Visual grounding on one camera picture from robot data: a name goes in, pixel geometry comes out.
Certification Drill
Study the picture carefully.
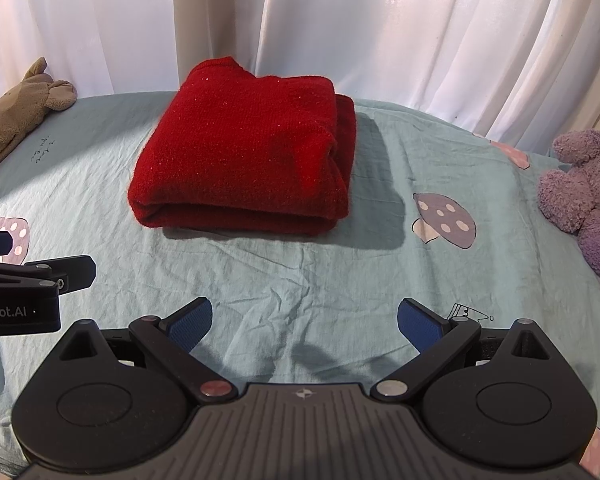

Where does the brown plush toy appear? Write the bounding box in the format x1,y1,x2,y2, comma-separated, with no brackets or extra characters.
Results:
0,57,78,182

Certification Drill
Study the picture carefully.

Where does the white curtain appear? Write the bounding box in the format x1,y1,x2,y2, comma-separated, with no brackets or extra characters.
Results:
0,0,600,157

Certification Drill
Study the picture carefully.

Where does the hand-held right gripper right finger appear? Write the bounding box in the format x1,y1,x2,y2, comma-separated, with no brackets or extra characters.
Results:
371,297,552,404

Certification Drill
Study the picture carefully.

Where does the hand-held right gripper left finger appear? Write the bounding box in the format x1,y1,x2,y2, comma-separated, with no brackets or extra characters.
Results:
55,296,236,404

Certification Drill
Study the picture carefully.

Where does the red knit sweater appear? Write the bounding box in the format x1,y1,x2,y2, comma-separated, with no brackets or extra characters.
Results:
127,58,357,237

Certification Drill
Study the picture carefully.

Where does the light green bed sheet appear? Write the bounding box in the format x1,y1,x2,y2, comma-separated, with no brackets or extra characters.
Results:
0,91,600,480

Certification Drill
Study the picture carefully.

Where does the purple plush toy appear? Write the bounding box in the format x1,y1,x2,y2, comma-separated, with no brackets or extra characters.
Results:
537,80,600,279

